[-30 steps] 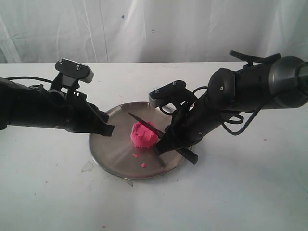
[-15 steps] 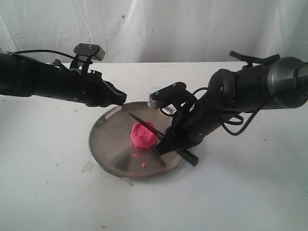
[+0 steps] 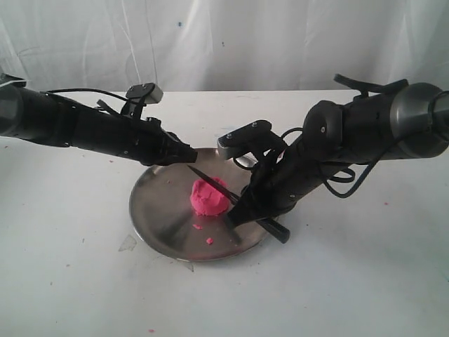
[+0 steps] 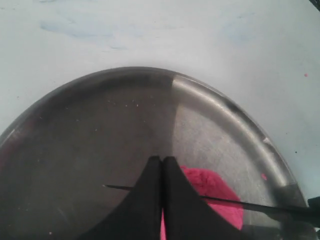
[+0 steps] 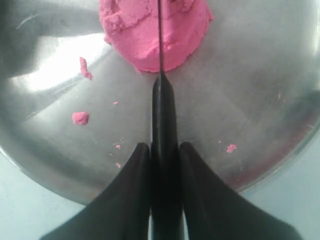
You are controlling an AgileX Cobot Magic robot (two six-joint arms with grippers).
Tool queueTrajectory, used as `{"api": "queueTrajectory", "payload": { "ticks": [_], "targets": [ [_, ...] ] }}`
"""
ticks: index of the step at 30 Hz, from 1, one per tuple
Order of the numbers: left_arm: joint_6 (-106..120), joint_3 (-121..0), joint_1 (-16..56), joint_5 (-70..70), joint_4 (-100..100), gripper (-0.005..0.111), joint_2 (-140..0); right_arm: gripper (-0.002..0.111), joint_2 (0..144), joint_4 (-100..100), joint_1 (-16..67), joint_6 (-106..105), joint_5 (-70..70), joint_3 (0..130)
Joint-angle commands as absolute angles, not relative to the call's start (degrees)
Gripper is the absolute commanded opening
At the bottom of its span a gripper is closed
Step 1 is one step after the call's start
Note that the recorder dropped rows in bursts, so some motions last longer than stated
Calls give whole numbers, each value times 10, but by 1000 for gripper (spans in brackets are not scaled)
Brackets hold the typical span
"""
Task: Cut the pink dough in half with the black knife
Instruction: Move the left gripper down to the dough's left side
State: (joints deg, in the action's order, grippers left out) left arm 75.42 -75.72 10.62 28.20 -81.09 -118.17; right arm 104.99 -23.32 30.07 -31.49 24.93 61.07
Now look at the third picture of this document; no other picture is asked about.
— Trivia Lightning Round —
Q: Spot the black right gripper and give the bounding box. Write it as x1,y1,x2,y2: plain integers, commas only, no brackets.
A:
227,135,325,226

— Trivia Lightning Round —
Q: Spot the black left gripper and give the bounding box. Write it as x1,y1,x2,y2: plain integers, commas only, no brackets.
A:
119,117,198,166

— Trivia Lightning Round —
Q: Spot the black knife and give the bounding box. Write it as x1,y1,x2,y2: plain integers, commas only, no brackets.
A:
187,165,290,244

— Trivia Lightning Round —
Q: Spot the pink dough lump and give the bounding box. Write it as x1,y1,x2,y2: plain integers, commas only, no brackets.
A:
189,179,230,216

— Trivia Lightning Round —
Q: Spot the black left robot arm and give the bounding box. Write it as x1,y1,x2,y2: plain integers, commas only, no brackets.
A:
1,73,197,166

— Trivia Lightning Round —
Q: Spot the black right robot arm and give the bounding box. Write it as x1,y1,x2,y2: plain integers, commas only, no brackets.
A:
217,75,448,225

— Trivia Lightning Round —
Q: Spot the round steel plate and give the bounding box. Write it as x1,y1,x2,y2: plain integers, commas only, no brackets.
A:
129,148,269,262

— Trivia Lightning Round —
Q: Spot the white backdrop curtain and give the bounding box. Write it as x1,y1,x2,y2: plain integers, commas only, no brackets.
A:
1,1,448,91

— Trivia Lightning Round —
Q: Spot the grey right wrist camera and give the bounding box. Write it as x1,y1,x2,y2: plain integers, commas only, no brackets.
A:
217,120,287,161

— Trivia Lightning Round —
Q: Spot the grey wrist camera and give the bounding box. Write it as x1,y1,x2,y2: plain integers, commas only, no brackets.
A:
126,83,163,105
217,120,287,161

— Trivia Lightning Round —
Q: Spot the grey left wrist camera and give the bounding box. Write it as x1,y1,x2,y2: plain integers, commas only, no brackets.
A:
126,83,163,105

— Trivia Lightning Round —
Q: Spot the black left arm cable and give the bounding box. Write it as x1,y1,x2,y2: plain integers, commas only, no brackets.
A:
45,87,129,103

